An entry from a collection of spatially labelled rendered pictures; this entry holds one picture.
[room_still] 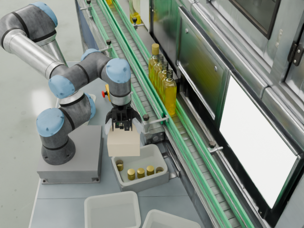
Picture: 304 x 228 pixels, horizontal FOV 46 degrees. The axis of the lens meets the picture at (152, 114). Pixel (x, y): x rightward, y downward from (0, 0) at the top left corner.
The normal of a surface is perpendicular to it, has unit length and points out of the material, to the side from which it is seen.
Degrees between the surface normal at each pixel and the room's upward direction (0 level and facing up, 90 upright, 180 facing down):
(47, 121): 7
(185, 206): 0
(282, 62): 90
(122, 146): 90
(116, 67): 0
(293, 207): 90
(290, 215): 90
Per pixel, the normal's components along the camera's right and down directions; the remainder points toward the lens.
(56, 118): -0.08, -0.62
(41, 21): 0.65, 0.15
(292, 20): -0.94, 0.25
